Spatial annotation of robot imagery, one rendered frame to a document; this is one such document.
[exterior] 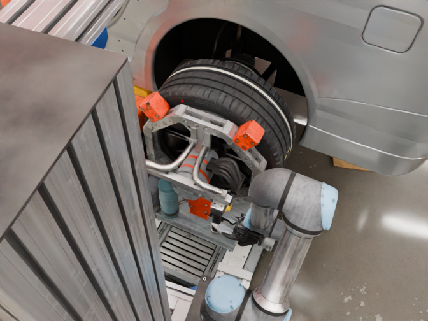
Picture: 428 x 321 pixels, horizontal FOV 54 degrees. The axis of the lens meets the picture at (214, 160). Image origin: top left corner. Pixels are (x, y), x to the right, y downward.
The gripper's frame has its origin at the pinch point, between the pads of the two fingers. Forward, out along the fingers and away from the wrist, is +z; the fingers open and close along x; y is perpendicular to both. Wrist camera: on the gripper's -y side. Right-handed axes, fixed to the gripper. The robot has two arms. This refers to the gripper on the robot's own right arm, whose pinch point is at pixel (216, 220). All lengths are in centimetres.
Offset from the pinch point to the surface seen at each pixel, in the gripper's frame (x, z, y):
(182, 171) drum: -10.7, 20.4, 7.5
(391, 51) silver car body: -58, -38, 56
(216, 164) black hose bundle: -12.2, 6.2, 19.4
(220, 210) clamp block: 1.4, -1.8, 11.8
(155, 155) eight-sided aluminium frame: -21.6, 39.9, -5.7
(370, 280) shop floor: -44, -82, -83
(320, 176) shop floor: -101, -35, -83
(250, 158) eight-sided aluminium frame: -20.8, -4.4, 18.8
